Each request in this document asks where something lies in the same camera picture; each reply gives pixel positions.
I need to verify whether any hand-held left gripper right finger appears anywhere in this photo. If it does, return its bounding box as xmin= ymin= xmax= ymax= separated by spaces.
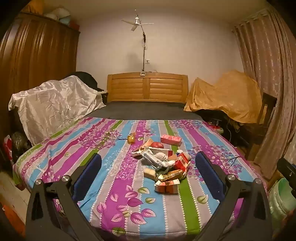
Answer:
xmin=195 ymin=151 xmax=272 ymax=241

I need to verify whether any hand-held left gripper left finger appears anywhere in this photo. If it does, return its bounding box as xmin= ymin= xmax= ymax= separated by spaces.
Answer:
xmin=25 ymin=153 xmax=102 ymax=241

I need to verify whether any white cable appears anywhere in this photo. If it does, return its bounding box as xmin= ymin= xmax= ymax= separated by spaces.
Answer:
xmin=154 ymin=152 xmax=176 ymax=168

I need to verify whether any white and blue plastic packet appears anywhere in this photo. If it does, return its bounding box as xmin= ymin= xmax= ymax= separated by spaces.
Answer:
xmin=141 ymin=148 xmax=163 ymax=168

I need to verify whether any red and white carton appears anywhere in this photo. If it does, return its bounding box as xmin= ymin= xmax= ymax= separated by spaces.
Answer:
xmin=173 ymin=152 xmax=191 ymax=172

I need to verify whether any striped floral bedsheet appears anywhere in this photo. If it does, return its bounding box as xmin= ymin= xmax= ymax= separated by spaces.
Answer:
xmin=13 ymin=117 xmax=269 ymax=235

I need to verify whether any brown gold wrapper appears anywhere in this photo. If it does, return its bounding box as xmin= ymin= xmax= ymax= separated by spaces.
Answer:
xmin=157 ymin=169 xmax=184 ymax=182

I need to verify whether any crushed red white carton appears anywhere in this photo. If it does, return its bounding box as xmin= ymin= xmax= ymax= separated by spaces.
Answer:
xmin=154 ymin=179 xmax=180 ymax=195

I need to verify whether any red package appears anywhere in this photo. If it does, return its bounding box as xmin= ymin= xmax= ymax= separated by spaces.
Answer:
xmin=208 ymin=124 xmax=223 ymax=134

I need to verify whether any flat white red box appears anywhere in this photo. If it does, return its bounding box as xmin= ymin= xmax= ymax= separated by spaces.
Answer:
xmin=148 ymin=146 xmax=174 ymax=158

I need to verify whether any pink tissue box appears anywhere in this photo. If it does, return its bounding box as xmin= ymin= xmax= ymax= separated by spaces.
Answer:
xmin=160 ymin=134 xmax=182 ymax=146

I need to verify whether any flattened cardboard box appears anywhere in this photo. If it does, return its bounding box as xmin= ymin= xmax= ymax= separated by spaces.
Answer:
xmin=131 ymin=148 xmax=148 ymax=158

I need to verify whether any dark pile of belongings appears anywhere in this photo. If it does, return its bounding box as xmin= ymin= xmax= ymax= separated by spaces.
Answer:
xmin=196 ymin=109 xmax=253 ymax=149

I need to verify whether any orange toy block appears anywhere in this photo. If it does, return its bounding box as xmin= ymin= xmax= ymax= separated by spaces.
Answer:
xmin=143 ymin=168 xmax=157 ymax=180

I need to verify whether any dark wooden chair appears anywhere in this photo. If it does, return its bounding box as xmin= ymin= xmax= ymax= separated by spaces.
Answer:
xmin=245 ymin=92 xmax=278 ymax=161

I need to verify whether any tan paper packet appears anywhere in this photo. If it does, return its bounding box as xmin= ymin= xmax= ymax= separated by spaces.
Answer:
xmin=139 ymin=138 xmax=154 ymax=151

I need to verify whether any black plastic bag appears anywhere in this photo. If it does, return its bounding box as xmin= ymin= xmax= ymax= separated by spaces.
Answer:
xmin=10 ymin=132 xmax=32 ymax=161

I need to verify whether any tan cover cloth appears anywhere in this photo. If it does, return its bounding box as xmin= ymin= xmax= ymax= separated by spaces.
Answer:
xmin=184 ymin=70 xmax=263 ymax=123

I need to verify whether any white satin cover cloth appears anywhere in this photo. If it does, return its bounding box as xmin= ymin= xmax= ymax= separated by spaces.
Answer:
xmin=9 ymin=75 xmax=107 ymax=145

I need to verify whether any red plastic bag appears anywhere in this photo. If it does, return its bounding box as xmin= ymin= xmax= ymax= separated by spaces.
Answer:
xmin=3 ymin=136 xmax=14 ymax=161

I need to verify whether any orange cloth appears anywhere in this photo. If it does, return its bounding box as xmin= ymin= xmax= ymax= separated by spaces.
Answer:
xmin=0 ymin=204 xmax=26 ymax=235

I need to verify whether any grey mattress sheet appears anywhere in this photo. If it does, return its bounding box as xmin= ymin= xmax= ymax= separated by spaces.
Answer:
xmin=85 ymin=101 xmax=204 ymax=121

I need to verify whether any patterned curtain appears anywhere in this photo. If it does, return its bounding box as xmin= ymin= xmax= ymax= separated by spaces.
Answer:
xmin=232 ymin=9 xmax=296 ymax=180

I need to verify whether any black cloth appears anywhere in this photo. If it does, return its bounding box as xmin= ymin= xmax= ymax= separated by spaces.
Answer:
xmin=67 ymin=71 xmax=104 ymax=92

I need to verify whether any wooden headboard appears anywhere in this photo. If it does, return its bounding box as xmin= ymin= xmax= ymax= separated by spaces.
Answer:
xmin=107 ymin=72 xmax=188 ymax=103

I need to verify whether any wooden wardrobe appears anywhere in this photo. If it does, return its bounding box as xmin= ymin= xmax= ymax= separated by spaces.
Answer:
xmin=0 ymin=11 xmax=80 ymax=130

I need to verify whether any metal clamp pole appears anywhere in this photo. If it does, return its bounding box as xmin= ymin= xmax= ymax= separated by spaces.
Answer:
xmin=139 ymin=23 xmax=148 ymax=77

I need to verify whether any white ceiling fan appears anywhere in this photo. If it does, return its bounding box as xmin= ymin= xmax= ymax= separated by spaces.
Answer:
xmin=121 ymin=14 xmax=154 ymax=32

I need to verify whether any white and blue bundle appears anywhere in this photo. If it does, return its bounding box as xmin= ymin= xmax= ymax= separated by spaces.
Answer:
xmin=44 ymin=8 xmax=71 ymax=24

